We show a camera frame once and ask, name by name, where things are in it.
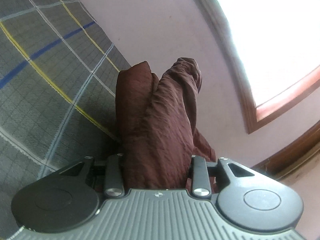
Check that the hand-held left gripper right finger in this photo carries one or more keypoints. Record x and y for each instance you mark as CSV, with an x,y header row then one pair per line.
x,y
200,176

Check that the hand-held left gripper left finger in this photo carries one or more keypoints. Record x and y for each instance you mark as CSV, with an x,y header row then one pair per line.
x,y
113,173

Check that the maroon puffer jacket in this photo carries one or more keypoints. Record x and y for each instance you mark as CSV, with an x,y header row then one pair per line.
x,y
155,125

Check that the grey plaid bed sheet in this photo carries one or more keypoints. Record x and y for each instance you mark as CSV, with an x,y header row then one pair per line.
x,y
45,75

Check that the wooden window frame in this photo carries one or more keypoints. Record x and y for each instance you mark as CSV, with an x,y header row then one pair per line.
x,y
240,85

